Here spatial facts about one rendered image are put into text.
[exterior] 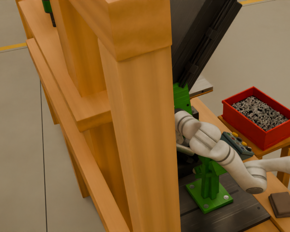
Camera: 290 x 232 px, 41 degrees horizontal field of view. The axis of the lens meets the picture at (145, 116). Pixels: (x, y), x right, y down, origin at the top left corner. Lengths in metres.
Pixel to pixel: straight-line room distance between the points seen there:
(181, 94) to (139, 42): 1.00
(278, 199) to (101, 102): 0.84
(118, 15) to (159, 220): 0.47
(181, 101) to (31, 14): 0.68
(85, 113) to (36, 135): 2.49
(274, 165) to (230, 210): 0.26
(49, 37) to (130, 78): 0.84
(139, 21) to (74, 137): 0.84
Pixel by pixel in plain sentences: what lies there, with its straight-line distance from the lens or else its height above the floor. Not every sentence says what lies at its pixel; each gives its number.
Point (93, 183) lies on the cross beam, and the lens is 1.17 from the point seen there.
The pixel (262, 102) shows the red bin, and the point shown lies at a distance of 2.09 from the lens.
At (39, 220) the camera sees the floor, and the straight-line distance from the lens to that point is 2.82.
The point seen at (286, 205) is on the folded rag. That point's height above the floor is 0.93.
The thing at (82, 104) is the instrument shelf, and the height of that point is 1.54.
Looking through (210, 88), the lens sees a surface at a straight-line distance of 1.75.
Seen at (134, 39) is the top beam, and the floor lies 1.88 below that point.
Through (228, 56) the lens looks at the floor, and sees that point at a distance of 4.18.
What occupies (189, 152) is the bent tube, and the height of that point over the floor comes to 1.01.
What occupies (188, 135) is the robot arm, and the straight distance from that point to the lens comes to 1.26.
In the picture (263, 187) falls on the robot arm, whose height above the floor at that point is 1.06.
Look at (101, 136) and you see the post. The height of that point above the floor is 1.39.
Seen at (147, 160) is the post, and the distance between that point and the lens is 0.70.
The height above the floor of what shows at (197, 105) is 0.90.
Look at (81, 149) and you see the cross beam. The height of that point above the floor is 1.28.
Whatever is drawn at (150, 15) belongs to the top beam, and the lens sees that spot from 0.55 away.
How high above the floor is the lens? 2.13
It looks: 39 degrees down
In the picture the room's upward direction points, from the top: 7 degrees counter-clockwise
